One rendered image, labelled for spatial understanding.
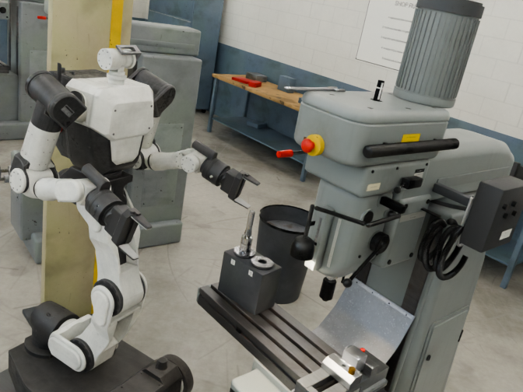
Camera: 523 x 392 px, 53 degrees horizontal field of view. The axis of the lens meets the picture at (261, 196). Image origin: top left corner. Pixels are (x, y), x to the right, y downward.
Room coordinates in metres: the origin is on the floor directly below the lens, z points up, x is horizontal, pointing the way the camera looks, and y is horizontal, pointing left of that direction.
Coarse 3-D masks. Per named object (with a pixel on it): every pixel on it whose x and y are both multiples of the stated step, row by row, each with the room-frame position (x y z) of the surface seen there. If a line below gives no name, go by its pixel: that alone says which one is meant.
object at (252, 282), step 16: (224, 256) 1.91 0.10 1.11; (240, 256) 1.88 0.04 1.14; (256, 256) 1.92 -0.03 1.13; (224, 272) 1.90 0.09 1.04; (240, 272) 1.84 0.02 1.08; (256, 272) 1.79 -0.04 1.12; (272, 272) 1.82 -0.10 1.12; (224, 288) 1.89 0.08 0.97; (240, 288) 1.83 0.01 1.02; (256, 288) 1.78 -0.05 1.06; (272, 288) 1.84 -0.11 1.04; (240, 304) 1.82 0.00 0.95; (256, 304) 1.78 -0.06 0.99; (272, 304) 1.86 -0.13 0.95
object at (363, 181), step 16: (320, 160) 1.54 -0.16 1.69; (416, 160) 1.60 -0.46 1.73; (320, 176) 1.53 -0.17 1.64; (336, 176) 1.49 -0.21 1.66; (352, 176) 1.45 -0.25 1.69; (368, 176) 1.42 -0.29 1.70; (384, 176) 1.48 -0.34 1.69; (400, 176) 1.54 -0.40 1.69; (352, 192) 1.44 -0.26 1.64; (368, 192) 1.44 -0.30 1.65; (384, 192) 1.50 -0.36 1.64
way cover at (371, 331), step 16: (352, 288) 1.92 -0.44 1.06; (368, 288) 1.89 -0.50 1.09; (336, 304) 1.91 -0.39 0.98; (352, 304) 1.88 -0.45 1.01; (368, 304) 1.84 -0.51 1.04; (384, 304) 1.81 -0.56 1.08; (336, 320) 1.85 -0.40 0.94; (352, 320) 1.83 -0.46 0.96; (368, 320) 1.80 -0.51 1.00; (384, 320) 1.77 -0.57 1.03; (400, 320) 1.74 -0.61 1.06; (320, 336) 1.80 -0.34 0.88; (352, 336) 1.78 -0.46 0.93; (368, 336) 1.76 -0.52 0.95; (384, 336) 1.73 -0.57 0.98; (400, 336) 1.71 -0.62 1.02; (384, 352) 1.69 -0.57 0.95
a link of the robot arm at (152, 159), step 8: (152, 144) 1.98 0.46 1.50; (144, 152) 1.92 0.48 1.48; (152, 152) 1.95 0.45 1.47; (160, 152) 1.92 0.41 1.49; (168, 152) 1.91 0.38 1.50; (144, 160) 1.90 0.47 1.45; (152, 160) 1.90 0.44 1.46; (160, 160) 1.89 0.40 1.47; (168, 160) 1.87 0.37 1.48; (144, 168) 1.90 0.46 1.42; (152, 168) 1.91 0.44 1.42; (160, 168) 1.89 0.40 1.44; (168, 168) 1.88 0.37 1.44
